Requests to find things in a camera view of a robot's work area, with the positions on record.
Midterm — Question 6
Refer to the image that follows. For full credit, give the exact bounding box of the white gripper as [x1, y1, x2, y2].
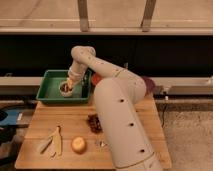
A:
[67, 62, 88, 88]

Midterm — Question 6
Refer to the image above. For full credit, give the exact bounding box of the white cup with dark contents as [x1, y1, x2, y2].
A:
[59, 81, 73, 97]

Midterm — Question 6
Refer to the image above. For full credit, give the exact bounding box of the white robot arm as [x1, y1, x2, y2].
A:
[68, 46, 163, 171]

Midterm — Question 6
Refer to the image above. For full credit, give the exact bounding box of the green plastic tray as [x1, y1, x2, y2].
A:
[36, 70, 91, 104]

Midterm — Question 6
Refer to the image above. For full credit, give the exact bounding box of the orange red object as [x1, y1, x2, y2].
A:
[91, 73, 102, 86]

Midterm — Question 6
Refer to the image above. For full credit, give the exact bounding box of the dark red grape bunch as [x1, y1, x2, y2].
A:
[87, 114, 102, 134]

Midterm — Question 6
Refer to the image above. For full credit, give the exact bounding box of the wooden table board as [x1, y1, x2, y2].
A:
[15, 95, 172, 170]

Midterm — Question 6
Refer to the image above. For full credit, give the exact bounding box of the yellow round fruit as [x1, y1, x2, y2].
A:
[71, 137, 87, 154]

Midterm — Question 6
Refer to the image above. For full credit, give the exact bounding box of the dark purple bowl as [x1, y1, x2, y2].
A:
[142, 76, 155, 95]

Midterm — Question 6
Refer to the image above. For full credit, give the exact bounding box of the blue object at left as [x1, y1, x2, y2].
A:
[0, 109, 23, 126]

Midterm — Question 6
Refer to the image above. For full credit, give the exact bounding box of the left metal frame post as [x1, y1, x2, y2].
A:
[77, 0, 89, 32]

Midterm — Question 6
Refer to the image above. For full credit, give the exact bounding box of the metal frame post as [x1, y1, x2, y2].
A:
[141, 0, 156, 32]
[77, 0, 89, 32]

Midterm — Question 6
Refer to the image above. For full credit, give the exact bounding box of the right metal frame post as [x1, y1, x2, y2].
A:
[141, 0, 156, 32]

